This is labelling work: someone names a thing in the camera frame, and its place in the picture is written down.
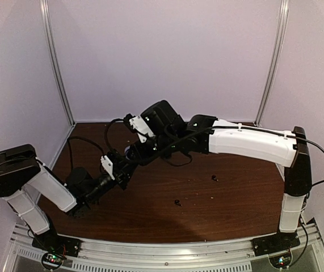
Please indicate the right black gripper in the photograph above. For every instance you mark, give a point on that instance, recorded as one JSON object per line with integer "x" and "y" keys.
{"x": 143, "y": 157}

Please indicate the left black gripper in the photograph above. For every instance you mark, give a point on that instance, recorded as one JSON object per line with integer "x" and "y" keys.
{"x": 125, "y": 174}

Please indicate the purple earbud charging case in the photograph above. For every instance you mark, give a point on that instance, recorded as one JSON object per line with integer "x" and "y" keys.
{"x": 128, "y": 152}

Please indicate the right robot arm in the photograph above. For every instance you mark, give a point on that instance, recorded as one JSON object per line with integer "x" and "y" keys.
{"x": 162, "y": 132}

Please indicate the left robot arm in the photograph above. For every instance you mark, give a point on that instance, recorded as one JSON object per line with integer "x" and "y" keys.
{"x": 20, "y": 169}

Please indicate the black earbud centre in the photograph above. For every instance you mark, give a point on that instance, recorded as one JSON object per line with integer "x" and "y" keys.
{"x": 178, "y": 203}

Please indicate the aluminium front rail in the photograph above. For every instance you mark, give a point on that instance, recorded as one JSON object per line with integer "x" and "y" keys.
{"x": 228, "y": 255}

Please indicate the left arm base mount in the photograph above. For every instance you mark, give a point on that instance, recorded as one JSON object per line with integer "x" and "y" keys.
{"x": 55, "y": 256}

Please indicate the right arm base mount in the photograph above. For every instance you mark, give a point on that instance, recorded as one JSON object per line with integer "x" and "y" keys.
{"x": 278, "y": 248}

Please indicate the left aluminium post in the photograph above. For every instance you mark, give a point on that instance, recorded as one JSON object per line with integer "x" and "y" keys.
{"x": 44, "y": 9}

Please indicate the aluminium post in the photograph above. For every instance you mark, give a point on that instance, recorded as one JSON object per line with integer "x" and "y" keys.
{"x": 44, "y": 9}
{"x": 282, "y": 23}

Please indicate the right aluminium post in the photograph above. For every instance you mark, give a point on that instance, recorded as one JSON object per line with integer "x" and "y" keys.
{"x": 282, "y": 23}

